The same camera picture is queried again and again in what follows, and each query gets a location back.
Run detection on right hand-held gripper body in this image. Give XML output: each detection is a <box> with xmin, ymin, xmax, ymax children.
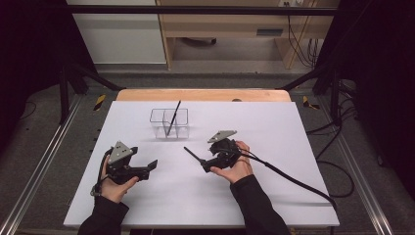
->
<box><xmin>207</xmin><ymin>130</ymin><xmax>242</xmax><ymax>169</ymax></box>

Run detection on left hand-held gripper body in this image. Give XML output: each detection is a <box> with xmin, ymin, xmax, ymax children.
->
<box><xmin>107</xmin><ymin>140</ymin><xmax>151</xmax><ymax>185</ymax></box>

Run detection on clear plastic organizer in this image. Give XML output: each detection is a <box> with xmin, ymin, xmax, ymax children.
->
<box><xmin>149</xmin><ymin>108</ymin><xmax>191</xmax><ymax>141</ymax></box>

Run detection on person's right hand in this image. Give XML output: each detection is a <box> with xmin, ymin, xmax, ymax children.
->
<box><xmin>209</xmin><ymin>140</ymin><xmax>254</xmax><ymax>184</ymax></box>

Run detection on person's left hand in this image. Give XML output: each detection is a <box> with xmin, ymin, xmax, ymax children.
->
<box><xmin>99</xmin><ymin>156</ymin><xmax>140</xmax><ymax>204</ymax></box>

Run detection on white table mat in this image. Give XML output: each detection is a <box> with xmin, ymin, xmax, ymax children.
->
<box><xmin>63</xmin><ymin>100</ymin><xmax>341</xmax><ymax>228</ymax></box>

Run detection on yellow black tape strip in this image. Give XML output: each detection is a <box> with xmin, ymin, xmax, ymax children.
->
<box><xmin>301</xmin><ymin>95</ymin><xmax>321</xmax><ymax>111</ymax></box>
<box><xmin>93</xmin><ymin>94</ymin><xmax>108</xmax><ymax>112</ymax></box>

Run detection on wooden table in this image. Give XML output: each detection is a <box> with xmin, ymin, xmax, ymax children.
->
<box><xmin>115</xmin><ymin>88</ymin><xmax>292</xmax><ymax>103</ymax></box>

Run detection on white cabinet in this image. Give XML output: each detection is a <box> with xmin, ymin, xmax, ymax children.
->
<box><xmin>66</xmin><ymin>0</ymin><xmax>167</xmax><ymax>65</ymax></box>

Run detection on light wooden desk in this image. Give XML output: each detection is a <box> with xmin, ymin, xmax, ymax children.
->
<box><xmin>156</xmin><ymin>0</ymin><xmax>341</xmax><ymax>71</ymax></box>

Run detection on dark curtain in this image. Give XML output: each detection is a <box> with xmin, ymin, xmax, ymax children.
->
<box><xmin>0</xmin><ymin>0</ymin><xmax>97</xmax><ymax>158</ymax></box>
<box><xmin>315</xmin><ymin>0</ymin><xmax>415</xmax><ymax>200</ymax></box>

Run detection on white power strip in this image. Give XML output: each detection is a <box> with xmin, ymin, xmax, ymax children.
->
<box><xmin>278</xmin><ymin>0</ymin><xmax>306</xmax><ymax>8</ymax></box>

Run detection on left hand-held gripper cable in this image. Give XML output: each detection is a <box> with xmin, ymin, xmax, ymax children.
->
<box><xmin>90</xmin><ymin>148</ymin><xmax>115</xmax><ymax>198</ymax></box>

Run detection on hand-held gripper cable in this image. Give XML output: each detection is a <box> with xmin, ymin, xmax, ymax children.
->
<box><xmin>224</xmin><ymin>148</ymin><xmax>338</xmax><ymax>212</ymax></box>
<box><xmin>90</xmin><ymin>148</ymin><xmax>115</xmax><ymax>198</ymax></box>

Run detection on right hand-held gripper cable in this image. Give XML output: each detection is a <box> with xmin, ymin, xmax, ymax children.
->
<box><xmin>224</xmin><ymin>148</ymin><xmax>338</xmax><ymax>212</ymax></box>

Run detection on aluminium floor rail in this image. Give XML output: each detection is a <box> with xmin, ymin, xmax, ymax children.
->
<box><xmin>316</xmin><ymin>96</ymin><xmax>394</xmax><ymax>235</ymax></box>
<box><xmin>0</xmin><ymin>94</ymin><xmax>83</xmax><ymax>235</ymax></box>

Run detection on black metal frame leg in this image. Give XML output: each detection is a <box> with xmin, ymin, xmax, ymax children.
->
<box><xmin>279</xmin><ymin>63</ymin><xmax>343</xmax><ymax>126</ymax></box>
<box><xmin>58</xmin><ymin>62</ymin><xmax>127</xmax><ymax>125</ymax></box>

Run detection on black floor cables bundle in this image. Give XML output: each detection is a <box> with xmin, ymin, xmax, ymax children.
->
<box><xmin>305</xmin><ymin>79</ymin><xmax>359</xmax><ymax>161</ymax></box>

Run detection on hanging black cables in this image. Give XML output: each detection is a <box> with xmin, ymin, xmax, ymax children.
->
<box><xmin>286</xmin><ymin>14</ymin><xmax>320</xmax><ymax>69</ymax></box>

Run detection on thin black floor cable loop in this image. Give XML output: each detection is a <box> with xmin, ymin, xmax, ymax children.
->
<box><xmin>315</xmin><ymin>160</ymin><xmax>355</xmax><ymax>199</ymax></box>

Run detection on black metal frame bar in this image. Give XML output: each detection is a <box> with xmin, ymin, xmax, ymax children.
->
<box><xmin>65</xmin><ymin>4</ymin><xmax>341</xmax><ymax>16</ymax></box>

